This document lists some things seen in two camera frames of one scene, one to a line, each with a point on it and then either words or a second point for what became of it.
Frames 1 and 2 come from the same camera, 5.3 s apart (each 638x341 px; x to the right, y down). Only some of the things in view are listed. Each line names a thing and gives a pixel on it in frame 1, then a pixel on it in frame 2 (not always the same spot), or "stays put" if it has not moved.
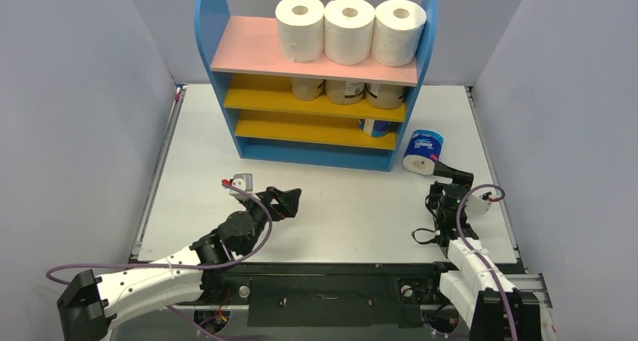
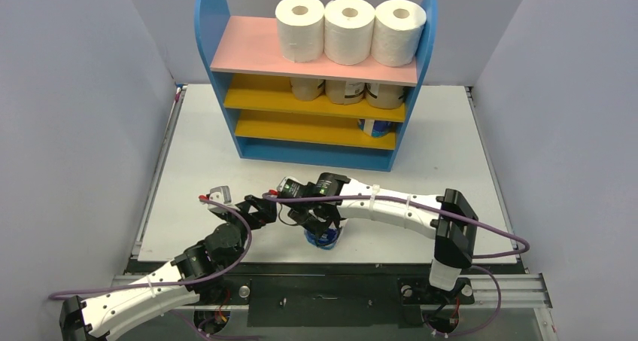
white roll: (348, 30) stays put
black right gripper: (457, 177) to (320, 219)
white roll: (301, 28) stays put
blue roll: (376, 128) stays put
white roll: (396, 31) stays put
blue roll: (423, 150) to (323, 241)
